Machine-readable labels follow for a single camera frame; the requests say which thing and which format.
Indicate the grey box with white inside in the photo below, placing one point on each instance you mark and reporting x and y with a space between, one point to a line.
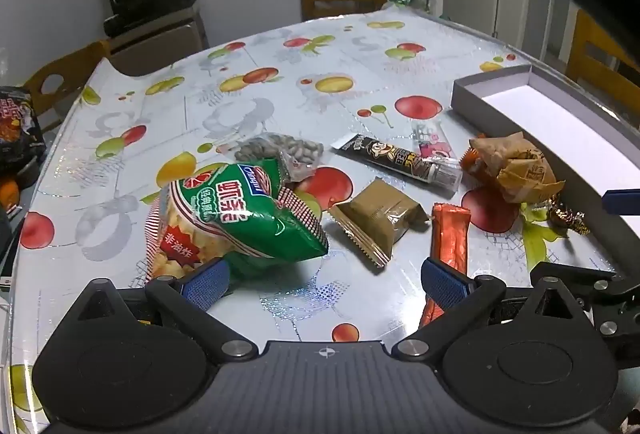
550 124

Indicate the small black pot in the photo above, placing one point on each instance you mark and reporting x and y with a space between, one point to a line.
116 25

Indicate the black red noodle packet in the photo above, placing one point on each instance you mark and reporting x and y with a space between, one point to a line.
20 124

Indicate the fruit print tablecloth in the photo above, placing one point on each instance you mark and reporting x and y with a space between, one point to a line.
240 104

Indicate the green shrimp chips bag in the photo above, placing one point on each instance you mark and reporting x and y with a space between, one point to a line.
240 214

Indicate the black tube snack packet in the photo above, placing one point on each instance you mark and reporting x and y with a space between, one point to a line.
395 156

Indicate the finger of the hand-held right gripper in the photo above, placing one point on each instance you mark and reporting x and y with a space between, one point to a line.
622 202
607 299

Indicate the clear pink lollipop packet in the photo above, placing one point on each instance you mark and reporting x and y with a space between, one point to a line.
432 141

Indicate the gold chocolate candy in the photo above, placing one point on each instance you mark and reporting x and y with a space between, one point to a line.
567 216

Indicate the clear peanut packet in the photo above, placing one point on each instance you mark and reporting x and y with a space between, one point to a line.
280 149

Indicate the orange sausage stick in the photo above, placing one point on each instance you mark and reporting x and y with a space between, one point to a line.
450 234

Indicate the tan pastry packet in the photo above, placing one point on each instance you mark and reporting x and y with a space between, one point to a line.
520 169

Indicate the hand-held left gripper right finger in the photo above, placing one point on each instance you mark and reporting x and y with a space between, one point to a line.
442 286

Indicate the grey cabinet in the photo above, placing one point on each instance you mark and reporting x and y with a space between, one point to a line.
160 49

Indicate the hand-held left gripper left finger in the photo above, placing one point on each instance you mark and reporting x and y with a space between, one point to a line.
205 284

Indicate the orange round fruit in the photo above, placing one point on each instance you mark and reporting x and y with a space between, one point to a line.
9 194

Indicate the orange snack packet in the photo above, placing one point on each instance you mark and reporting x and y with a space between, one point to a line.
469 161

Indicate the olive brown snack packet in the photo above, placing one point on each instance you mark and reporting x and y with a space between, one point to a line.
385 214

